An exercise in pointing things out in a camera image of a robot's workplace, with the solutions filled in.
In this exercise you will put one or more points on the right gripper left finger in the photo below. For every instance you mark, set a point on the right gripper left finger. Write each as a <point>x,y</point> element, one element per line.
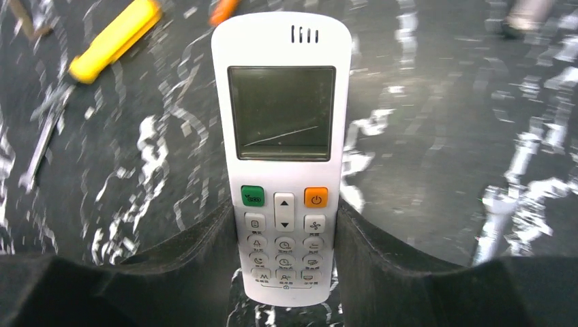
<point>183,281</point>

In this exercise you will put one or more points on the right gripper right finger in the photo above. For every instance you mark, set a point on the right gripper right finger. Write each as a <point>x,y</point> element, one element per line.
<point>384,281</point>

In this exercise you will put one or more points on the white remote control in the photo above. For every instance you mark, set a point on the white remote control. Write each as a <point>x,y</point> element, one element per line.
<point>282,84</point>

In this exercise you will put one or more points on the orange battery right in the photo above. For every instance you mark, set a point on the orange battery right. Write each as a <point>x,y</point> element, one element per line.
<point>223,10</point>

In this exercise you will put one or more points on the small grey metal bar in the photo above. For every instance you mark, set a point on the small grey metal bar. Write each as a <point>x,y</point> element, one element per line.
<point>525,16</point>

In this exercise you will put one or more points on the yellow handled screwdriver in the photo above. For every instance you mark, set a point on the yellow handled screwdriver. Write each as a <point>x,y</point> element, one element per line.
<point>107,48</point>

